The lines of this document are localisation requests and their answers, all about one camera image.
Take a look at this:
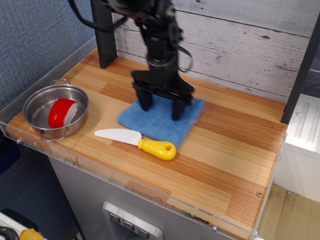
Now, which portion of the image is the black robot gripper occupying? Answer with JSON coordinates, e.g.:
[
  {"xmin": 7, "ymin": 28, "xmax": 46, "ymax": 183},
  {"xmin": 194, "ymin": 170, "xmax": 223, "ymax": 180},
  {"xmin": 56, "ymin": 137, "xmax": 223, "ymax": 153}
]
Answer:
[{"xmin": 131, "ymin": 59, "xmax": 194, "ymax": 121}]

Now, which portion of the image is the blue cloth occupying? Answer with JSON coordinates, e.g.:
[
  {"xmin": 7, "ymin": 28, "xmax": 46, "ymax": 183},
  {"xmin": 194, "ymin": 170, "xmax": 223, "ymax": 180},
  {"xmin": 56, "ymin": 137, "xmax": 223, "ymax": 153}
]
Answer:
[{"xmin": 118, "ymin": 95, "xmax": 205, "ymax": 147}]

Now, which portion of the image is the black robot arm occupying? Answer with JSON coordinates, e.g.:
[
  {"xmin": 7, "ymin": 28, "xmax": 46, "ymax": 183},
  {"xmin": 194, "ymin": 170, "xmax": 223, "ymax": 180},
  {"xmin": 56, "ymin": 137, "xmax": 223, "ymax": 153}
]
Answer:
[{"xmin": 102, "ymin": 0, "xmax": 194, "ymax": 121}]

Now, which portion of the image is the red white toy food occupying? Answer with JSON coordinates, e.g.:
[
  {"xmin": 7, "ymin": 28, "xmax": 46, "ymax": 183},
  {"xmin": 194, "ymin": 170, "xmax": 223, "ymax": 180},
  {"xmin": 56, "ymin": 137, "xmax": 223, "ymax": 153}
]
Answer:
[{"xmin": 48, "ymin": 98, "xmax": 78, "ymax": 129}]

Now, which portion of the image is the small steel pot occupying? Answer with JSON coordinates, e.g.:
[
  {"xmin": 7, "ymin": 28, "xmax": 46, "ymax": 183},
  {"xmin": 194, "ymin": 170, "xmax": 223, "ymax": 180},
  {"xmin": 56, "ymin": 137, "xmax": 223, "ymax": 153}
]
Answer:
[{"xmin": 22, "ymin": 79, "xmax": 89, "ymax": 142}]

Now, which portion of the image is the silver dispenser button panel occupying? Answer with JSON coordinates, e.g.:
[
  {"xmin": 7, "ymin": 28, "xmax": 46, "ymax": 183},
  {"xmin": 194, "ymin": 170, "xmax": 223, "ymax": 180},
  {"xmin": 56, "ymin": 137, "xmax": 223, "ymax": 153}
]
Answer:
[{"xmin": 102, "ymin": 201, "xmax": 164, "ymax": 240}]

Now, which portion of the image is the white grooved side cabinet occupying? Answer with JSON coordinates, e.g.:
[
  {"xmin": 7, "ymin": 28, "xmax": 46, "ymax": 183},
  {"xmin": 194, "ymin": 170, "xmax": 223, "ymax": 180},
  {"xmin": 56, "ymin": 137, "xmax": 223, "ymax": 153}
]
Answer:
[{"xmin": 273, "ymin": 94, "xmax": 320, "ymax": 202}]

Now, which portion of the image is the clear acrylic table guard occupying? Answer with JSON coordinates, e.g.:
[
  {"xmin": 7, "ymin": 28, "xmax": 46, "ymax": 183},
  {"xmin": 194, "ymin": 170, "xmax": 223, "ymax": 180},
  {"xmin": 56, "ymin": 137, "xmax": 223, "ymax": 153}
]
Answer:
[{"xmin": 0, "ymin": 39, "xmax": 287, "ymax": 240}]

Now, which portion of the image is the yellow object bottom left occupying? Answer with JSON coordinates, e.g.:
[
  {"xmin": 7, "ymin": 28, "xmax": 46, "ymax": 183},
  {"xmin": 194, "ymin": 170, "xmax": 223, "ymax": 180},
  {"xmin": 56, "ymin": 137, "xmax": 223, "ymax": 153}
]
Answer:
[{"xmin": 19, "ymin": 228, "xmax": 45, "ymax": 240}]

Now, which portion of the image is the yellow handled toy knife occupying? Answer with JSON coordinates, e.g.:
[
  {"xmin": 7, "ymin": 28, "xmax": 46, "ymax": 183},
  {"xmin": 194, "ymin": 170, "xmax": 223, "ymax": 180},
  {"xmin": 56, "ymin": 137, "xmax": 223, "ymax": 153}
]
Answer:
[{"xmin": 94, "ymin": 128, "xmax": 177, "ymax": 161}]

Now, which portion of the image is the dark left frame post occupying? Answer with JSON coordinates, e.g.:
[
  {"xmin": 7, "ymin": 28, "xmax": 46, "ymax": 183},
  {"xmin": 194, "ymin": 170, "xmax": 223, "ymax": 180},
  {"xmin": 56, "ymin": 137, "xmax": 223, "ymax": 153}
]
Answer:
[{"xmin": 90, "ymin": 0, "xmax": 118, "ymax": 69}]

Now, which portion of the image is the dark frame post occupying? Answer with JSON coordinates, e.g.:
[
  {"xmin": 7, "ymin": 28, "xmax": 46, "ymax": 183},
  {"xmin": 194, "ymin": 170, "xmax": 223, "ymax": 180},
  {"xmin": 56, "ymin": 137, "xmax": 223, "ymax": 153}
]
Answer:
[
  {"xmin": 90, "ymin": 0, "xmax": 118, "ymax": 69},
  {"xmin": 280, "ymin": 15, "xmax": 320, "ymax": 125}
]

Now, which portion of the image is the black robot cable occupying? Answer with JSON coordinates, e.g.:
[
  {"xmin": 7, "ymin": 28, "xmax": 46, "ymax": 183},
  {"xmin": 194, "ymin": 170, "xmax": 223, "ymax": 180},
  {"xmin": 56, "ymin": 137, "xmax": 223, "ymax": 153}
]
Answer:
[{"xmin": 67, "ymin": 0, "xmax": 194, "ymax": 73}]

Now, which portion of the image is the dark right frame post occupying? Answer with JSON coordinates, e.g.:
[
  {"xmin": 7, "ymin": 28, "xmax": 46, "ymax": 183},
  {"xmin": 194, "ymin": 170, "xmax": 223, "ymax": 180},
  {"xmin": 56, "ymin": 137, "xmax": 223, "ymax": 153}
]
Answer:
[{"xmin": 280, "ymin": 15, "xmax": 320, "ymax": 125}]

